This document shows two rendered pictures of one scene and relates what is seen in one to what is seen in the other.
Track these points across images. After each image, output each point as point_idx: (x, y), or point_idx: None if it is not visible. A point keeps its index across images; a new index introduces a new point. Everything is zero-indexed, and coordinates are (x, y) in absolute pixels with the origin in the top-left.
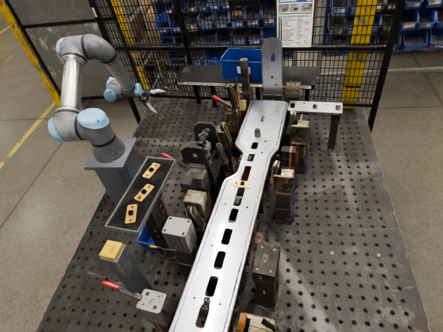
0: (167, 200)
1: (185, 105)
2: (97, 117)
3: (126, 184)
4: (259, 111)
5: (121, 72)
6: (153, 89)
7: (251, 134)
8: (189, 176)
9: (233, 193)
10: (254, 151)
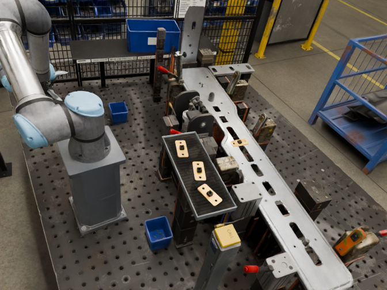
0: (132, 193)
1: (64, 90)
2: (97, 100)
3: (116, 182)
4: (192, 79)
5: (48, 47)
6: None
7: (204, 100)
8: (208, 146)
9: (239, 152)
10: (222, 113)
